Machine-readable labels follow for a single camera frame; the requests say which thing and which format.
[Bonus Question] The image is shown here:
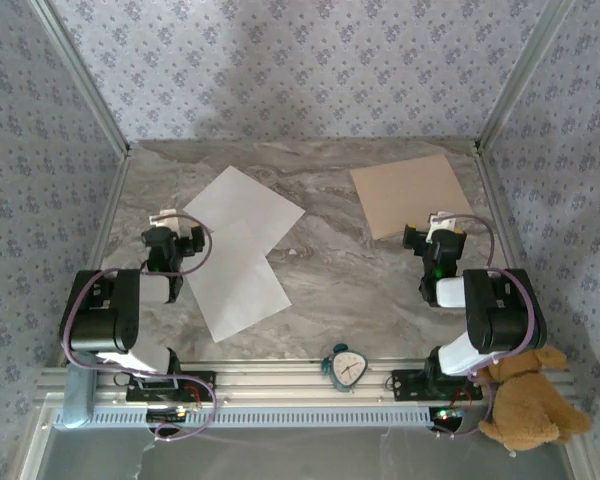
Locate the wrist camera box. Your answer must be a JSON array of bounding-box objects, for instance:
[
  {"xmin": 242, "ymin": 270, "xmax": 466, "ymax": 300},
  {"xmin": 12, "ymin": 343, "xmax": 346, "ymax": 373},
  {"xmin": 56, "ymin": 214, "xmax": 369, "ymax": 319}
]
[
  {"xmin": 428, "ymin": 210, "xmax": 457, "ymax": 234},
  {"xmin": 148, "ymin": 209, "xmax": 194, "ymax": 236}
]

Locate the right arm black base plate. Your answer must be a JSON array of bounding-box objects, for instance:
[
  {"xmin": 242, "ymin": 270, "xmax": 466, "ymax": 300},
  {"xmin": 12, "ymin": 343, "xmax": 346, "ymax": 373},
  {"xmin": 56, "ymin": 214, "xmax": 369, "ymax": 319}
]
[{"xmin": 389, "ymin": 367, "xmax": 484, "ymax": 402}]

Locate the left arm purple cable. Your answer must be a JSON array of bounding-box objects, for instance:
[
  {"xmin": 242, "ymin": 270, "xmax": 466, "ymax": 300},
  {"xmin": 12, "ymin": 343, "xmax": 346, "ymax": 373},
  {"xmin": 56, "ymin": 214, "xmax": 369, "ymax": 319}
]
[{"xmin": 61, "ymin": 213, "xmax": 218, "ymax": 444}]

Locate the brown plush dog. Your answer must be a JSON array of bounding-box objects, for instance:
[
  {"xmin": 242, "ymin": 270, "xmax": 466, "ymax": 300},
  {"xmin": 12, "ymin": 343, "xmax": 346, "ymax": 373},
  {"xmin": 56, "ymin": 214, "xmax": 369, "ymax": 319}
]
[{"xmin": 472, "ymin": 344, "xmax": 594, "ymax": 454}]

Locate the aluminium mounting rail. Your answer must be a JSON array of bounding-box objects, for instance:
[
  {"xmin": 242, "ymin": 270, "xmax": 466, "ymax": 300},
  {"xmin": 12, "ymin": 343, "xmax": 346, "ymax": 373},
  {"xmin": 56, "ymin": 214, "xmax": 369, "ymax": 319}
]
[{"xmin": 34, "ymin": 358, "xmax": 579, "ymax": 407}]

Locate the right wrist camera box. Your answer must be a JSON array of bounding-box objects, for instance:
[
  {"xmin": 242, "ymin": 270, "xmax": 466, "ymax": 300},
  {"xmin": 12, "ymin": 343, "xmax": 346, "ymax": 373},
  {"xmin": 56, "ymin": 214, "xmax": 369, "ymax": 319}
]
[{"xmin": 428, "ymin": 210, "xmax": 457, "ymax": 234}]

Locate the teal alarm clock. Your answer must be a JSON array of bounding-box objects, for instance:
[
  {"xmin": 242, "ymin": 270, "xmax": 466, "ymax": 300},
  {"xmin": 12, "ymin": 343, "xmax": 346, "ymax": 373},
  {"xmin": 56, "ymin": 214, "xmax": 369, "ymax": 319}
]
[{"xmin": 320, "ymin": 343, "xmax": 372, "ymax": 394}]

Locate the aluminium frame post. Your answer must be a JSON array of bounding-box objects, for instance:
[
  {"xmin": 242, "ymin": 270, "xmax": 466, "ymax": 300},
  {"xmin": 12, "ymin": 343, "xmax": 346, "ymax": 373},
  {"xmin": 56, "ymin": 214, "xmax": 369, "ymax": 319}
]
[
  {"xmin": 29, "ymin": 0, "xmax": 132, "ymax": 157},
  {"xmin": 474, "ymin": 0, "xmax": 577, "ymax": 154}
]

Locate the small circuit board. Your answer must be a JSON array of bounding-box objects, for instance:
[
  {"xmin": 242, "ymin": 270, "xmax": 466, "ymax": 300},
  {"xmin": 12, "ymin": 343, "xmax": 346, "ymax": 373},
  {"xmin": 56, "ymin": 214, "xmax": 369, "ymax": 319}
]
[
  {"xmin": 146, "ymin": 405, "xmax": 190, "ymax": 422},
  {"xmin": 431, "ymin": 407, "xmax": 470, "ymax": 422}
]

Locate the grey slotted cable duct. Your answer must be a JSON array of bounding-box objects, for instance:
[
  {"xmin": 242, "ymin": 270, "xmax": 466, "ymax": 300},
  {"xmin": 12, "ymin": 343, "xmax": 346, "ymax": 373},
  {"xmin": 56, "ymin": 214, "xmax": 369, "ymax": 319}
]
[{"xmin": 53, "ymin": 403, "xmax": 435, "ymax": 430}]

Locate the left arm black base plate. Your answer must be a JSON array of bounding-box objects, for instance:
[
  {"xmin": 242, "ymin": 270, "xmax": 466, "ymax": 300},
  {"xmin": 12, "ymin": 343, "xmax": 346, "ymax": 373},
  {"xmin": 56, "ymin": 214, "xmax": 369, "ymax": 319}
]
[{"xmin": 124, "ymin": 368, "xmax": 218, "ymax": 404}]

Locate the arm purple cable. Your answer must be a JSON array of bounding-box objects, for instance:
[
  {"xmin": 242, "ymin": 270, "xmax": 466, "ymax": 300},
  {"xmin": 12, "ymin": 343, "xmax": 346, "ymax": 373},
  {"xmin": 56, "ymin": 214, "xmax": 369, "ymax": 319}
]
[
  {"xmin": 61, "ymin": 213, "xmax": 218, "ymax": 444},
  {"xmin": 432, "ymin": 213, "xmax": 537, "ymax": 439}
]

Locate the aluminium table side rail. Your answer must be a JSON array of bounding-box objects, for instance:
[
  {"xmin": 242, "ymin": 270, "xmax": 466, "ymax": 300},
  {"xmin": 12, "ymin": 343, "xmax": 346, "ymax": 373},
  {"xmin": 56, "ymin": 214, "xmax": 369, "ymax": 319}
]
[
  {"xmin": 472, "ymin": 142, "xmax": 544, "ymax": 346},
  {"xmin": 54, "ymin": 149, "xmax": 131, "ymax": 369}
]

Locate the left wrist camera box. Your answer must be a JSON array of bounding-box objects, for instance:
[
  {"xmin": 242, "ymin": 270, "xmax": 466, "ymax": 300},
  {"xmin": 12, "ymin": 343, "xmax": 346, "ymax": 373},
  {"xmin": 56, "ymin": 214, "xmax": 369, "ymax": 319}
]
[{"xmin": 148, "ymin": 209, "xmax": 194, "ymax": 236}]

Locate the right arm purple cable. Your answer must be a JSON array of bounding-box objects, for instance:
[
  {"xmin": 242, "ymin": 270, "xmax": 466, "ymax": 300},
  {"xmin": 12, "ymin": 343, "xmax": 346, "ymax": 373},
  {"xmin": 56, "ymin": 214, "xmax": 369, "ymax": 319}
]
[{"xmin": 432, "ymin": 213, "xmax": 537, "ymax": 439}]

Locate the brown cardboard folder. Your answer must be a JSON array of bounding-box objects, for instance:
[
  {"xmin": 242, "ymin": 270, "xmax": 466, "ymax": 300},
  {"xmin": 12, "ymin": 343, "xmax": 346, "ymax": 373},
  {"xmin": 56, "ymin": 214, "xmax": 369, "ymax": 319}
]
[{"xmin": 348, "ymin": 153, "xmax": 476, "ymax": 242}]

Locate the white paper sheet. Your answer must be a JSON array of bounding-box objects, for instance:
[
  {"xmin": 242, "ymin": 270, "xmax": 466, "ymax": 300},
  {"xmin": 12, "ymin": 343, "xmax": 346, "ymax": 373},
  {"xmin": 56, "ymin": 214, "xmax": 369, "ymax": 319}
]
[
  {"xmin": 182, "ymin": 164, "xmax": 307, "ymax": 253},
  {"xmin": 184, "ymin": 218, "xmax": 292, "ymax": 345}
]

